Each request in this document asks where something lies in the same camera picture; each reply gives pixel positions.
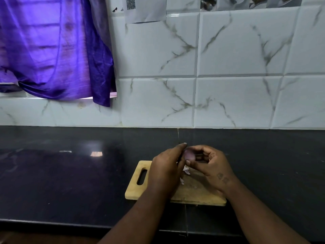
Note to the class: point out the person's left hand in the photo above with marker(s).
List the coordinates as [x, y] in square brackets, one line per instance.
[165, 172]

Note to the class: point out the person's right hand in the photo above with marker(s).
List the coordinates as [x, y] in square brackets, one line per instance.
[218, 172]

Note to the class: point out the onion peel scraps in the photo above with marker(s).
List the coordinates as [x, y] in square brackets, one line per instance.
[187, 171]

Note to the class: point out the small pink onion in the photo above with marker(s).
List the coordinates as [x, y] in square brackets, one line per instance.
[189, 155]

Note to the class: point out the person's right forearm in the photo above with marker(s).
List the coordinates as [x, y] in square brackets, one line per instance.
[261, 221]

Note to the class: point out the person's left forearm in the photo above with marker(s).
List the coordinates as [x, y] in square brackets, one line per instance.
[139, 221]

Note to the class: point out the wooden cutting board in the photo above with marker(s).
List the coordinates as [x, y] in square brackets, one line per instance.
[195, 193]

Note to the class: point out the dark wooden cabinet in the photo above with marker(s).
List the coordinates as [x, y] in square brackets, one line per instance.
[38, 238]

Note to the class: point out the white paper sheet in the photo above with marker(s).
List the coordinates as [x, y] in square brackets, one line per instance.
[148, 12]

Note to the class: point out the purple satin curtain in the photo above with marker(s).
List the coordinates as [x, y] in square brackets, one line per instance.
[50, 48]

